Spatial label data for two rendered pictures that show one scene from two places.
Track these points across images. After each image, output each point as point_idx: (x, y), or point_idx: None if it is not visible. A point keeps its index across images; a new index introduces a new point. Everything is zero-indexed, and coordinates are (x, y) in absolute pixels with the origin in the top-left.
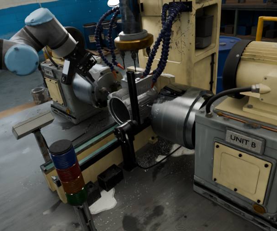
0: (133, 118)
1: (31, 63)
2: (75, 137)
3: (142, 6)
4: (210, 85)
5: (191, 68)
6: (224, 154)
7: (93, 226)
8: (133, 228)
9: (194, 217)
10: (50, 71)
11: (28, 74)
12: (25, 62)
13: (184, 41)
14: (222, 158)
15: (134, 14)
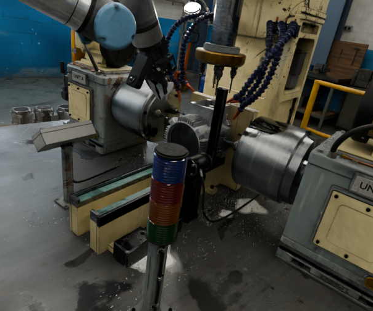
0: (207, 152)
1: (127, 33)
2: (102, 171)
3: None
4: None
5: (276, 108)
6: (343, 208)
7: (162, 285)
8: (205, 296)
9: (283, 290)
10: (82, 75)
11: (117, 49)
12: (120, 29)
13: (276, 72)
14: (338, 213)
15: (233, 22)
